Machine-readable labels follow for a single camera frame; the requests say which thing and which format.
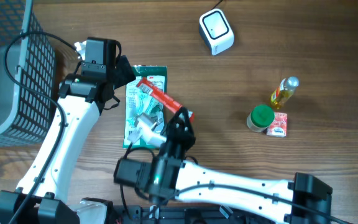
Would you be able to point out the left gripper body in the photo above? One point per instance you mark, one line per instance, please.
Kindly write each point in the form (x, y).
(113, 72)

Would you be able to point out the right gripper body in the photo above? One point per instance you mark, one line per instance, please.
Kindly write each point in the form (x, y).
(177, 142)

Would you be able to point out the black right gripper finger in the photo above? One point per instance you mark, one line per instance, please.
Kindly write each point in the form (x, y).
(189, 120)
(179, 119)

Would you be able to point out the green 3M gloves packet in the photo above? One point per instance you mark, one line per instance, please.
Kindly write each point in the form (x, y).
(158, 76)

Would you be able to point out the red white tube packet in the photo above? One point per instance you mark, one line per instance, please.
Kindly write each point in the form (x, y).
(150, 89)

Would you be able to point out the green lid white jar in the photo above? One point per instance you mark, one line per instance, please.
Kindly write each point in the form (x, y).
(260, 118)

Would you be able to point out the red drink carton cup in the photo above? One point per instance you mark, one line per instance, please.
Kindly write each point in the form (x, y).
(278, 128)

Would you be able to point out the yellow oil bottle silver cap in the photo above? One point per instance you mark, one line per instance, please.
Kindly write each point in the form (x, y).
(285, 91)

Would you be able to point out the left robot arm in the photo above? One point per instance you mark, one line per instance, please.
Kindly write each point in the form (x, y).
(41, 194)

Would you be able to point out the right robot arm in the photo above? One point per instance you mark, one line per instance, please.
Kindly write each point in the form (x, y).
(170, 176)

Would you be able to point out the white barcode scanner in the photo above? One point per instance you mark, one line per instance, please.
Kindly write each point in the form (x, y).
(215, 31)

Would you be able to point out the dark grey mesh basket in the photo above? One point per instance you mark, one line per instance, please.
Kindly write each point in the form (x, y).
(27, 76)

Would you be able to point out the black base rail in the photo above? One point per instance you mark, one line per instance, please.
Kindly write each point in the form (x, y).
(183, 215)

